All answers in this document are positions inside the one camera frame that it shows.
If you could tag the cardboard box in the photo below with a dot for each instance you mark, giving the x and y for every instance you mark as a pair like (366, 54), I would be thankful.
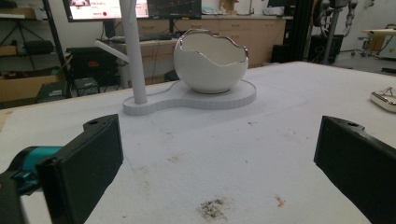
(28, 85)

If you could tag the dark computer monitor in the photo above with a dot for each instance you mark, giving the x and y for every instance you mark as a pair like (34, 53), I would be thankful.
(174, 8)

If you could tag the white tray with metal clip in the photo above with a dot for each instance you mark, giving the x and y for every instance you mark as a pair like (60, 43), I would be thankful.
(384, 99)

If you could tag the wooden cabinet with drawers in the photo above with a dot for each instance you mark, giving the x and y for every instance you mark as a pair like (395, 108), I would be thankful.
(249, 37)

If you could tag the black metal column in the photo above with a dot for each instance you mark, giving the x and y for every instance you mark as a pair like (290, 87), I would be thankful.
(300, 29)

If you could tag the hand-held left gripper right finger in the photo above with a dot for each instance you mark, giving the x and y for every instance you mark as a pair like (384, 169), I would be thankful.
(358, 165)

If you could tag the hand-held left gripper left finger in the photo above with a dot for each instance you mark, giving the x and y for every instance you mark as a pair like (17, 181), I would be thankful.
(81, 168)

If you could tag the black equipment case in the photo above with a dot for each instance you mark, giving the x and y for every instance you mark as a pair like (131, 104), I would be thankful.
(90, 67)

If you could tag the grey metal stand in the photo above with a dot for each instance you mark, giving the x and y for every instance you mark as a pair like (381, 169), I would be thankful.
(330, 31)

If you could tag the black metal shelf rack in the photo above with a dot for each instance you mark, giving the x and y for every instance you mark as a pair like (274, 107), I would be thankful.
(28, 46)

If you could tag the white eggshell-shaped bowl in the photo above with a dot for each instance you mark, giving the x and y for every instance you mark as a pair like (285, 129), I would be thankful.
(210, 67)

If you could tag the white stand with pole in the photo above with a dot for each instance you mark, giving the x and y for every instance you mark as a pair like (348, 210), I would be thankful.
(186, 98)

